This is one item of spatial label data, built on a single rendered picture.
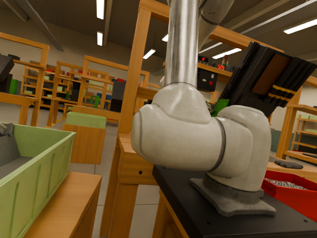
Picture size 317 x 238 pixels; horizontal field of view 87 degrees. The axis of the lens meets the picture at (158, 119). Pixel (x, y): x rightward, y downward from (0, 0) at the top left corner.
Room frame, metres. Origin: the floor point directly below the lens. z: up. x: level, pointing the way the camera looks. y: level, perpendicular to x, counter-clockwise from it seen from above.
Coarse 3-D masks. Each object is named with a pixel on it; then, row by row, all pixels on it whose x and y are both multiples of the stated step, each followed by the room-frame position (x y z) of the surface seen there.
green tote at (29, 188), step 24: (24, 144) 0.62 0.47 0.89; (48, 144) 0.63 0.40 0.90; (72, 144) 0.65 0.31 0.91; (24, 168) 0.30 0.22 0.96; (48, 168) 0.43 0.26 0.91; (0, 192) 0.24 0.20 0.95; (24, 192) 0.32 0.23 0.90; (48, 192) 0.45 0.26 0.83; (0, 216) 0.25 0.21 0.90; (24, 216) 0.33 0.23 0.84
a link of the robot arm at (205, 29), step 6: (204, 18) 0.76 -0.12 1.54; (198, 24) 0.80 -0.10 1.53; (204, 24) 0.77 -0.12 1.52; (210, 24) 0.76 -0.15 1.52; (216, 24) 0.76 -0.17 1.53; (198, 30) 0.81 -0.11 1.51; (204, 30) 0.79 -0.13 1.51; (210, 30) 0.79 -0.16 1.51; (198, 36) 0.83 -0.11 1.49; (204, 36) 0.82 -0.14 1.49; (198, 42) 0.85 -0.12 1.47; (198, 48) 0.87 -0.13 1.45
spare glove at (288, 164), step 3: (276, 162) 1.11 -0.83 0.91; (279, 162) 1.10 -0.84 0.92; (282, 162) 1.11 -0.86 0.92; (285, 162) 1.13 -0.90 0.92; (288, 162) 1.13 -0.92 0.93; (291, 162) 1.15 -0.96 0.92; (282, 165) 1.08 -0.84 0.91; (285, 165) 1.06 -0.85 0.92; (288, 165) 1.06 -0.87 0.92; (291, 165) 1.08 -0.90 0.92; (294, 165) 1.09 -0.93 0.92; (297, 165) 1.10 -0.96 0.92; (300, 165) 1.13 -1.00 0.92; (294, 168) 1.09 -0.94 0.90; (297, 168) 1.10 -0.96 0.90; (300, 168) 1.12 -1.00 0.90
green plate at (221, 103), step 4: (220, 100) 1.24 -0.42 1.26; (224, 100) 1.19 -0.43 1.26; (228, 100) 1.15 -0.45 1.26; (216, 104) 1.26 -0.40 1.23; (220, 104) 1.21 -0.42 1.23; (224, 104) 1.17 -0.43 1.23; (216, 108) 1.24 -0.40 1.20; (220, 108) 1.19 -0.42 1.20; (212, 112) 1.25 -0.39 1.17; (216, 112) 1.21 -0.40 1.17; (212, 116) 1.23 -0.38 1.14; (216, 116) 1.19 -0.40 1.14
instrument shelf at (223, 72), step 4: (164, 64) 1.49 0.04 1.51; (200, 64) 1.36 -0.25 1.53; (204, 64) 1.37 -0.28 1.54; (200, 68) 1.37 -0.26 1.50; (204, 68) 1.37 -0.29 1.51; (208, 68) 1.38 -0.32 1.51; (212, 68) 1.39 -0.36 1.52; (216, 68) 1.40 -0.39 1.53; (212, 72) 1.42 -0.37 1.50; (216, 72) 1.41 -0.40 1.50; (220, 72) 1.42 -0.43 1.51; (224, 72) 1.43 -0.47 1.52; (228, 72) 1.44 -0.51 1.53; (220, 76) 1.50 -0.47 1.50; (224, 76) 1.48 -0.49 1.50; (228, 76) 1.45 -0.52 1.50; (220, 80) 1.64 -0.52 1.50; (224, 80) 1.61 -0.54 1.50; (228, 80) 1.58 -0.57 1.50
